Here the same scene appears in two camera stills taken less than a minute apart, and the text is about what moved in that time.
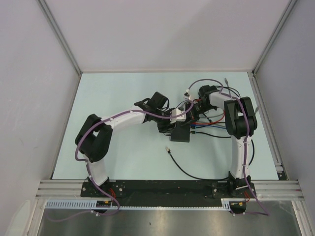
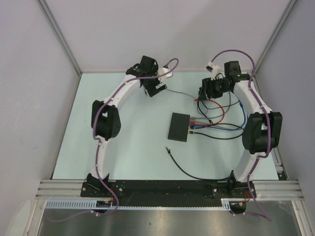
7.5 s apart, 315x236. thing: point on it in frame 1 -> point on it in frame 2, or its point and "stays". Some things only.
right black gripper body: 198,109 -> 216,87
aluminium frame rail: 61,189 stays
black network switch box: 180,133 stays
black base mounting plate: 169,193 stays
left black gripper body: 164,124 -> 150,86
